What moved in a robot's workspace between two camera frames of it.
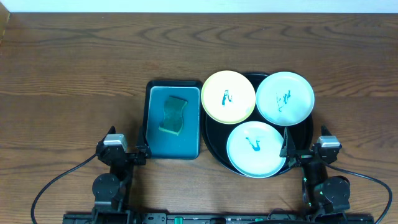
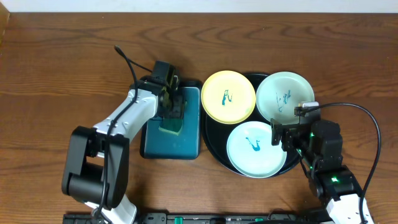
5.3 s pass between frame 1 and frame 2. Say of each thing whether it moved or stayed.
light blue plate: stayed
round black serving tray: stayed
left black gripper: moved
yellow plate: stayed
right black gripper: moved
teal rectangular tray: stayed
